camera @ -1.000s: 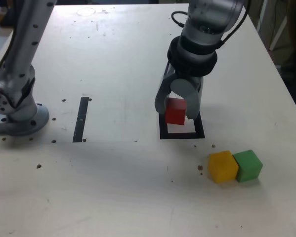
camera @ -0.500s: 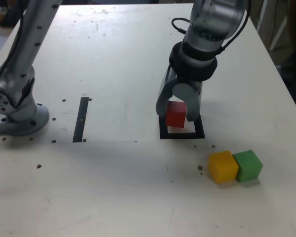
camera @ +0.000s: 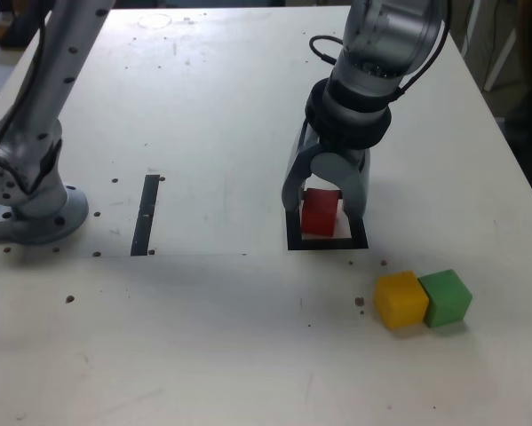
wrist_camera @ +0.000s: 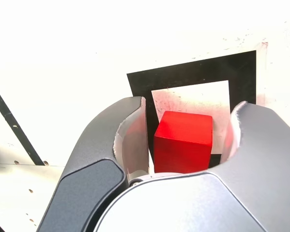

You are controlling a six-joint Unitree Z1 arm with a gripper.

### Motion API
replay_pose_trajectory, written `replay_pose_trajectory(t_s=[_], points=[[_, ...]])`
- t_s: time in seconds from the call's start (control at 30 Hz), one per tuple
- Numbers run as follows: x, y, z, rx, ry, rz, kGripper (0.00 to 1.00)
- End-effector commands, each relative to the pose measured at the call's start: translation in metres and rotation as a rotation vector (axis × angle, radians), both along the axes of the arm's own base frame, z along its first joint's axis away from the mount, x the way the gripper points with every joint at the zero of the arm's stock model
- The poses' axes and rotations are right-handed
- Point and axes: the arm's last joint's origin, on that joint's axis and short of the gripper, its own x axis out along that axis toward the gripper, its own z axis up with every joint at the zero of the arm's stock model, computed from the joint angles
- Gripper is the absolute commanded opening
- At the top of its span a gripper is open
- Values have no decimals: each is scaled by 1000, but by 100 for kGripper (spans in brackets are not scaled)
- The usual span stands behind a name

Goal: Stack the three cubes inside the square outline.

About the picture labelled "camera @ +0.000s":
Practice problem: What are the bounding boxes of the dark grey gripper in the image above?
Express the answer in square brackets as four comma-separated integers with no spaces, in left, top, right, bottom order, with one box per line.
[281,123,374,218]

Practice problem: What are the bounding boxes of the red cube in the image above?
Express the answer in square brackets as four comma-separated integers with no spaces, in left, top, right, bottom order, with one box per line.
[300,187,341,236]

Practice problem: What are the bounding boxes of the yellow cube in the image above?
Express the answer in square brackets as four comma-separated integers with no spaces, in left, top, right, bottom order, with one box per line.
[373,270,430,330]

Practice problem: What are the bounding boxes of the green cube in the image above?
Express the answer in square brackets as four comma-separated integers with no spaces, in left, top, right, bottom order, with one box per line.
[417,268,473,328]

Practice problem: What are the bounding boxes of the black tape square outline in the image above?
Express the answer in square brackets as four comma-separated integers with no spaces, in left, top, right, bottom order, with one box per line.
[285,208,369,252]

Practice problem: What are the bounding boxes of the black tape strip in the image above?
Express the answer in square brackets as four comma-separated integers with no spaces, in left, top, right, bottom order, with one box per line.
[130,174,160,257]

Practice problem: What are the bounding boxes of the black cable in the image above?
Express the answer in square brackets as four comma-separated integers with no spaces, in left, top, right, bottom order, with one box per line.
[308,0,453,101]

